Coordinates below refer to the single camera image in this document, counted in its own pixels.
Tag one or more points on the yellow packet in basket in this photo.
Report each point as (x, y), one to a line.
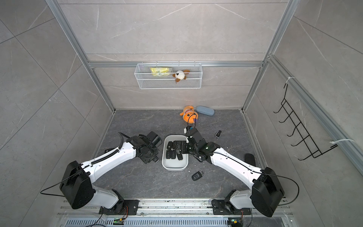
(161, 71)

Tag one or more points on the brown white plush dog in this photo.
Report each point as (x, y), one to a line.
(180, 75)

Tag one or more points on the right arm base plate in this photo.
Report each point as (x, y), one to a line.
(220, 207)

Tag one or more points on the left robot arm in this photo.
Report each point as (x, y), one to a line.
(77, 184)

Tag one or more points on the black silver Mercedes key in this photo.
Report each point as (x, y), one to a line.
(218, 134)

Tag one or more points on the orange plush toy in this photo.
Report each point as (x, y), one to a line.
(189, 115)

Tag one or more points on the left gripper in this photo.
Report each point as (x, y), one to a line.
(148, 160)

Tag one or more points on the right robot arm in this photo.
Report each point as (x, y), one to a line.
(264, 192)

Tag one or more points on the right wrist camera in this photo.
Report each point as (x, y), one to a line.
(189, 131)

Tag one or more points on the black wall hook rack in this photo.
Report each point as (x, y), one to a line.
(300, 129)

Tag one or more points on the white storage box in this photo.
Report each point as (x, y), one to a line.
(174, 164)

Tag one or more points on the aluminium mounting rail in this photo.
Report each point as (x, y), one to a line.
(175, 207)

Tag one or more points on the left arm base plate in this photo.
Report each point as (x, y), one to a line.
(127, 207)

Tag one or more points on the blue glasses case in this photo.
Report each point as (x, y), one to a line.
(205, 110)

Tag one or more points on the black silver car key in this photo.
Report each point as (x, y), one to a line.
(198, 175)

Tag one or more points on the white wire wall basket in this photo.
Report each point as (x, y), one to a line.
(146, 80)

